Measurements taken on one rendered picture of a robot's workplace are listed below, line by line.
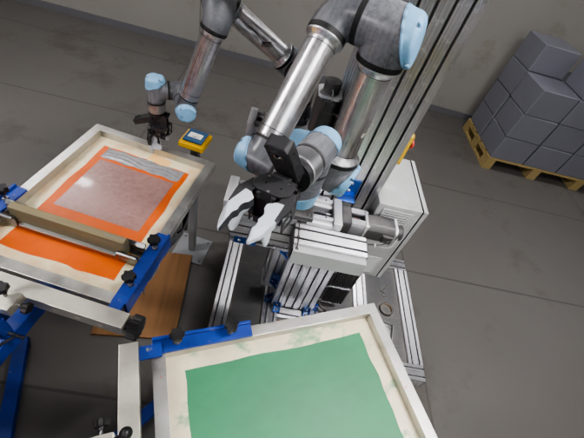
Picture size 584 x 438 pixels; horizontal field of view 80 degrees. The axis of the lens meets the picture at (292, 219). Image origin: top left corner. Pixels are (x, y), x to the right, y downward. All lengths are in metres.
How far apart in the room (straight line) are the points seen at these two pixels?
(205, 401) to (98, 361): 1.19
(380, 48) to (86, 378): 2.02
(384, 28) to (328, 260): 0.71
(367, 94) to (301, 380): 0.87
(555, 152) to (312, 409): 4.32
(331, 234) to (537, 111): 3.57
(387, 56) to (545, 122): 3.89
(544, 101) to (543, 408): 2.88
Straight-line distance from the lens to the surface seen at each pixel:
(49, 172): 1.69
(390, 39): 0.85
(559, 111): 4.67
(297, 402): 1.20
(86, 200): 1.59
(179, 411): 1.15
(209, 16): 1.33
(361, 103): 0.93
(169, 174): 1.66
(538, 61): 4.77
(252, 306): 2.13
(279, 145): 0.54
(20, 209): 1.47
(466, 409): 2.68
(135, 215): 1.51
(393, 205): 1.41
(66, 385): 2.26
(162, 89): 1.57
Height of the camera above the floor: 2.08
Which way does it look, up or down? 46 degrees down
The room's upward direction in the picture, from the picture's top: 19 degrees clockwise
